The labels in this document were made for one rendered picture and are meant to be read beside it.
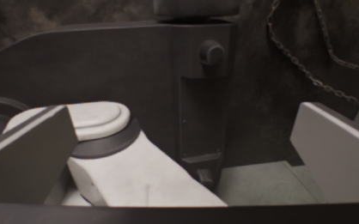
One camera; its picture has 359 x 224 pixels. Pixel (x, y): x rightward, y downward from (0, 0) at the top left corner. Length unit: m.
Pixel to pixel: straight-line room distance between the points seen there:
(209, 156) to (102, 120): 0.34
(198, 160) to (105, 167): 0.31
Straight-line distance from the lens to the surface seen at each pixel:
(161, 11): 0.47
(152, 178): 0.30
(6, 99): 0.55
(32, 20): 0.67
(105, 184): 0.31
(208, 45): 0.41
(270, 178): 0.98
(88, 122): 0.35
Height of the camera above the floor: 0.61
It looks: 59 degrees down
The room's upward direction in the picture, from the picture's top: 158 degrees clockwise
